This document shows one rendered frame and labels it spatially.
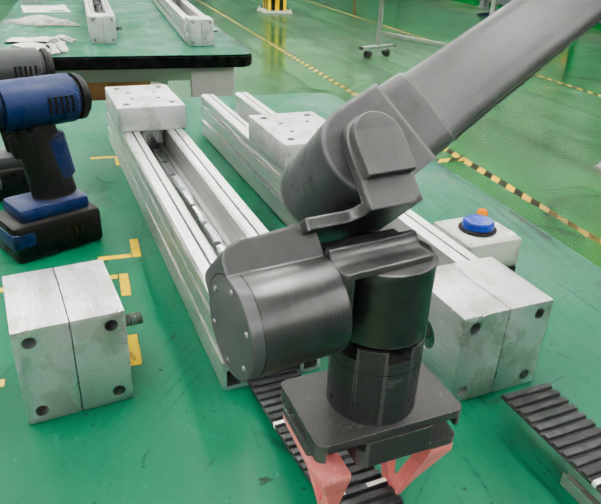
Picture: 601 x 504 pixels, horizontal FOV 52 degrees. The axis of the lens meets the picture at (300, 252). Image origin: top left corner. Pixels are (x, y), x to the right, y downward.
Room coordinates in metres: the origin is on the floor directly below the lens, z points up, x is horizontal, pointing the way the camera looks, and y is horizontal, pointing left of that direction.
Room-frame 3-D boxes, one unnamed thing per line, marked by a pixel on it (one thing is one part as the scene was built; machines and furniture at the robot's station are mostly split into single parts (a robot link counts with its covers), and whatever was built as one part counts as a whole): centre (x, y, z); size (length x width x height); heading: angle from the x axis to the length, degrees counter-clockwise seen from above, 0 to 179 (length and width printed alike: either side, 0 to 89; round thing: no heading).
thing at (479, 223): (0.71, -0.22, 0.84); 0.04 x 0.04 x 0.02
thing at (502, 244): (0.70, -0.22, 0.81); 0.10 x 0.08 x 0.06; 114
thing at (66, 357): (0.46, 0.20, 0.83); 0.11 x 0.10 x 0.10; 118
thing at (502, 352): (0.51, -0.18, 0.83); 0.12 x 0.09 x 0.10; 114
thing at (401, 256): (0.31, -0.04, 0.98); 0.07 x 0.06 x 0.07; 120
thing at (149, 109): (1.06, 0.28, 0.87); 0.16 x 0.11 x 0.07; 24
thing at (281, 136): (0.91, 0.01, 0.87); 0.16 x 0.11 x 0.07; 24
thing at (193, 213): (0.83, 0.18, 0.82); 0.80 x 0.10 x 0.09; 24
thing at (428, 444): (0.32, -0.06, 0.85); 0.07 x 0.07 x 0.09; 24
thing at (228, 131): (0.91, 0.01, 0.82); 0.80 x 0.10 x 0.09; 24
